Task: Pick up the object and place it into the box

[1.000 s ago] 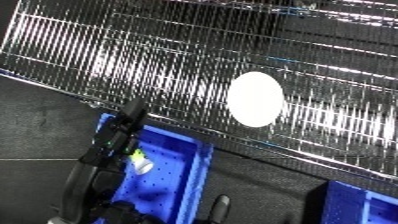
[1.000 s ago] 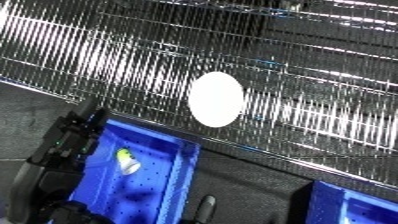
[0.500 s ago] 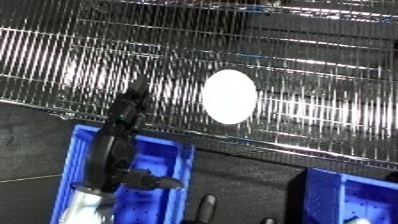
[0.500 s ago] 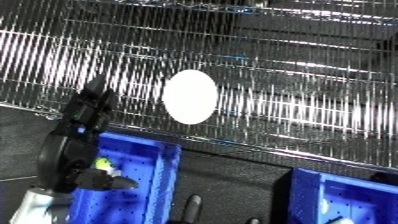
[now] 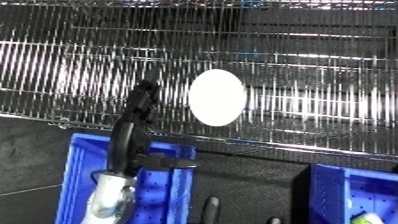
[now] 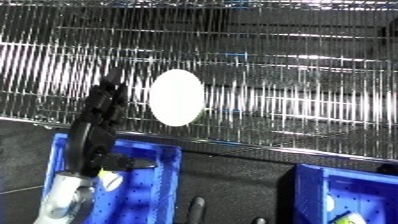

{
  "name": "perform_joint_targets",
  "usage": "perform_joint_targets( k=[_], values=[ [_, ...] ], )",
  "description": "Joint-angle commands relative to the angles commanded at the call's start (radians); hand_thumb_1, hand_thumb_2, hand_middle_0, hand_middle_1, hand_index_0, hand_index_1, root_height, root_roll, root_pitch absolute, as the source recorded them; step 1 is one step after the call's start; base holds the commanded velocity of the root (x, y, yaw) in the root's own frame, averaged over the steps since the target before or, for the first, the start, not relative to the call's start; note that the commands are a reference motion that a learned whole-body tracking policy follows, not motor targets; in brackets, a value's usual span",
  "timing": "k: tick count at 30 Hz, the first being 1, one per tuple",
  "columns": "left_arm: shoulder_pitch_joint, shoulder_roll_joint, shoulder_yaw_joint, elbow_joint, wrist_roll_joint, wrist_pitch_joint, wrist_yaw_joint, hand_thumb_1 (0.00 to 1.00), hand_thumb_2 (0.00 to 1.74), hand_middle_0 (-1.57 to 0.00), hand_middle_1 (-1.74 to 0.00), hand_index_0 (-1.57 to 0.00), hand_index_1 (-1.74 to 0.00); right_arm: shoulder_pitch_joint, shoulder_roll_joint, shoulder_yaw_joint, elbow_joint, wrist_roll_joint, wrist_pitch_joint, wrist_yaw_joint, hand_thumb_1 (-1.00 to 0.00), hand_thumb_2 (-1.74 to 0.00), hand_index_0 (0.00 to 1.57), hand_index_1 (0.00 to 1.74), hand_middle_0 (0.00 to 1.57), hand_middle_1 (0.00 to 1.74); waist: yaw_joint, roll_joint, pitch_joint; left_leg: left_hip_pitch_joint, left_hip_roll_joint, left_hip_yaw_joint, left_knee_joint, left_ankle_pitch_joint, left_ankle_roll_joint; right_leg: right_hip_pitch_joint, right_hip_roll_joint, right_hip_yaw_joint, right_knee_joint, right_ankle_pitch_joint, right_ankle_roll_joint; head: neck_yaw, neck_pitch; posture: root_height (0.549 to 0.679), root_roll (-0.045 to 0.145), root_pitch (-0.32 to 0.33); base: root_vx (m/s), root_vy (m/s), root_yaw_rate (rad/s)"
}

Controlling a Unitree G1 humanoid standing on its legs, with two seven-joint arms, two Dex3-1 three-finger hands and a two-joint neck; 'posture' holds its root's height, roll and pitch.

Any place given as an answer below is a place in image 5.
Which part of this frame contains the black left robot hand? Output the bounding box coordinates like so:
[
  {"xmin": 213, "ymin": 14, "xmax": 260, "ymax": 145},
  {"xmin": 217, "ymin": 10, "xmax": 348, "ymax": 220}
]
[{"xmin": 104, "ymin": 79, "xmax": 201, "ymax": 178}]

